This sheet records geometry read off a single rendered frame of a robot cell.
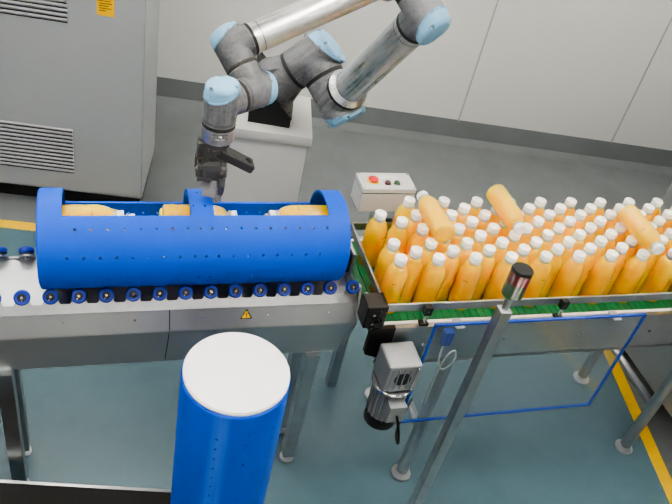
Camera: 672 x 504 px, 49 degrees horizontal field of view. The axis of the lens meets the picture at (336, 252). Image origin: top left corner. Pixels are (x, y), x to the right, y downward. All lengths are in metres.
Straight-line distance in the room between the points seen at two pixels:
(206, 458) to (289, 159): 1.26
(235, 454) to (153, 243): 0.61
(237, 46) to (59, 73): 1.81
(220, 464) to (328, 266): 0.65
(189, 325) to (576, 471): 1.89
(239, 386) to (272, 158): 1.16
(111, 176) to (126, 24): 0.84
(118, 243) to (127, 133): 1.79
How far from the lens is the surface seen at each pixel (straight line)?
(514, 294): 2.19
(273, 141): 2.78
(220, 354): 1.98
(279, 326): 2.36
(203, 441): 1.98
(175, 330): 2.30
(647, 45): 5.44
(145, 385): 3.25
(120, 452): 3.05
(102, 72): 3.69
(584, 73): 5.37
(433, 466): 2.80
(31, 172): 4.09
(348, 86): 2.58
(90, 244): 2.08
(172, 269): 2.13
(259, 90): 2.01
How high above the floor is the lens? 2.51
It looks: 39 degrees down
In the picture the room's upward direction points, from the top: 14 degrees clockwise
